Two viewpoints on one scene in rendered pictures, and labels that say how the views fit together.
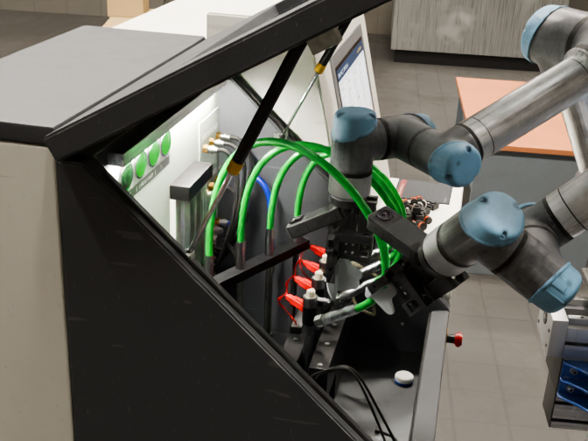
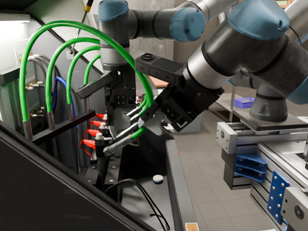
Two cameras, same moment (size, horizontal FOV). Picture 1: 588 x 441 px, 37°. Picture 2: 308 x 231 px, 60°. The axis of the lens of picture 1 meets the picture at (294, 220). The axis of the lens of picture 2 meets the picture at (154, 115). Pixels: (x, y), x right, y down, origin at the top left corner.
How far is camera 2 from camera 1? 0.85 m
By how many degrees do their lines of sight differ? 13
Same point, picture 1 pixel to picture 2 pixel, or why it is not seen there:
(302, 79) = (78, 19)
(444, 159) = (183, 18)
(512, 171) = not seen: hidden behind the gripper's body
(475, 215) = (250, 9)
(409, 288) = (177, 108)
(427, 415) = (185, 200)
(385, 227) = (151, 64)
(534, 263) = (299, 56)
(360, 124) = (117, 5)
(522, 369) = (188, 166)
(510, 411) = (188, 183)
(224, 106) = not seen: hidden behind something
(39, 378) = not seen: outside the picture
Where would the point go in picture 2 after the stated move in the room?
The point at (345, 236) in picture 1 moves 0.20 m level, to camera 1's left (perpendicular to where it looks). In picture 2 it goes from (117, 91) to (35, 96)
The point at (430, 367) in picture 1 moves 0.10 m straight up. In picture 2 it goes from (176, 170) to (177, 143)
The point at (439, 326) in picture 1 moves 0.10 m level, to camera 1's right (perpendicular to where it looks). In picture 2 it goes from (173, 147) to (196, 145)
